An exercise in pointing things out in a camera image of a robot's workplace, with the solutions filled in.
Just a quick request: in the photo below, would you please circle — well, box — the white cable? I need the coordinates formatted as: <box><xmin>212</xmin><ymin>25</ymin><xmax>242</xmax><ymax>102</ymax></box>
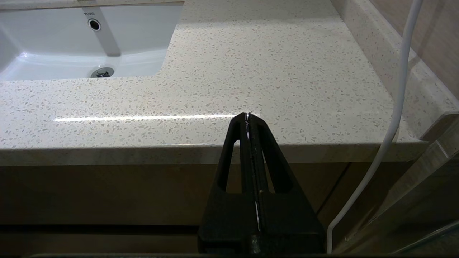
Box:
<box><xmin>326</xmin><ymin>0</ymin><xmax>423</xmax><ymax>253</ymax></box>

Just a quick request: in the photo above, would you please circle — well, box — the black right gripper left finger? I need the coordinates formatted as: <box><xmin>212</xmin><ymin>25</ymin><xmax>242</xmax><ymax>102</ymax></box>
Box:
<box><xmin>198</xmin><ymin>113</ymin><xmax>259</xmax><ymax>254</ymax></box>

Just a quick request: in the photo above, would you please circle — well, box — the brown vanity cabinet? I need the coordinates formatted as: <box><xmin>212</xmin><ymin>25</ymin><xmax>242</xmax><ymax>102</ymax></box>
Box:
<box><xmin>0</xmin><ymin>154</ymin><xmax>431</xmax><ymax>255</ymax></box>

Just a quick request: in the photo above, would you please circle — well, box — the chrome sink drain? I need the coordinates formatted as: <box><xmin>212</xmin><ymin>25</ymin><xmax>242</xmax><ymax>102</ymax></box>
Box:
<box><xmin>90</xmin><ymin>66</ymin><xmax>114</xmax><ymax>78</ymax></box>

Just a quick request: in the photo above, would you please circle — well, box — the white ceramic sink basin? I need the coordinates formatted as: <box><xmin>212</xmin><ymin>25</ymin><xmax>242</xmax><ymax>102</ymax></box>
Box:
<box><xmin>0</xmin><ymin>2</ymin><xmax>184</xmax><ymax>81</ymax></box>

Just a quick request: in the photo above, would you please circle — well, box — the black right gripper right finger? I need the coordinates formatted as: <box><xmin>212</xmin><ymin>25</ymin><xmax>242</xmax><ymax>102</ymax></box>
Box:
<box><xmin>249</xmin><ymin>113</ymin><xmax>325</xmax><ymax>254</ymax></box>

